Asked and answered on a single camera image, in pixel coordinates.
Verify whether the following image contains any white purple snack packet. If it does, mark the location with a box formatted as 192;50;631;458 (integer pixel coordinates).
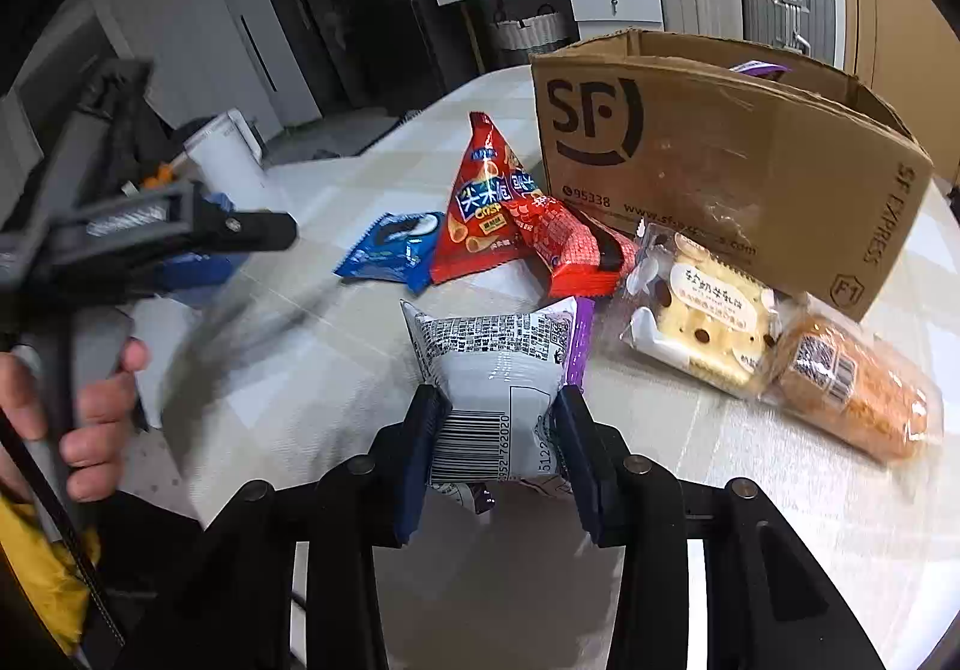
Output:
402;296;594;516

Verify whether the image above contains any cream biscuit pack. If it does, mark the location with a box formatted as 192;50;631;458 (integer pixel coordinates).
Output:
620;220;781;400

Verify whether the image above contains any blue cookie packet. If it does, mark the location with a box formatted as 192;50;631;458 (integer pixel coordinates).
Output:
334;212;444;295

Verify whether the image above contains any red triangular chips bag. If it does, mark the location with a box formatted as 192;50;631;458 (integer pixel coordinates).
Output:
430;111;537;285

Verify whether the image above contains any person's left hand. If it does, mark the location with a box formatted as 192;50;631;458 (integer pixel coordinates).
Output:
2;338;149;503

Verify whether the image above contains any checked tablecloth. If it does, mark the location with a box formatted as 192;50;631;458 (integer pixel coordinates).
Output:
125;67;958;668

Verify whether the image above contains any white kettle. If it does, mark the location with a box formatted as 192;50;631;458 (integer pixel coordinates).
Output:
184;110;275;211

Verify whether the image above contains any red wrapped snack pack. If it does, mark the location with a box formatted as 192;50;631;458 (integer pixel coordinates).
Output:
505;170;636;298

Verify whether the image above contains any orange bread roll packet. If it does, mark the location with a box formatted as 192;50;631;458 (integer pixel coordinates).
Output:
760;295;944;465

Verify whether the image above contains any brown SF cardboard box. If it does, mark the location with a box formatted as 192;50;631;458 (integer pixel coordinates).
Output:
532;30;932;321

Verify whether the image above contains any purple snack packet in box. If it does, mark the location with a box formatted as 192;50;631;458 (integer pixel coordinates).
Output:
731;59;791;82

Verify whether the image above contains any striped laundry basket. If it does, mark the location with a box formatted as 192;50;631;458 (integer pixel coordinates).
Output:
488;4;574;67

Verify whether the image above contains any silver grey suitcase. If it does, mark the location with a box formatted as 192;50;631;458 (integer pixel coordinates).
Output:
743;0;836;64

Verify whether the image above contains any brown wooden door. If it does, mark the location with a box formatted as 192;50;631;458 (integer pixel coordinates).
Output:
844;0;958;184

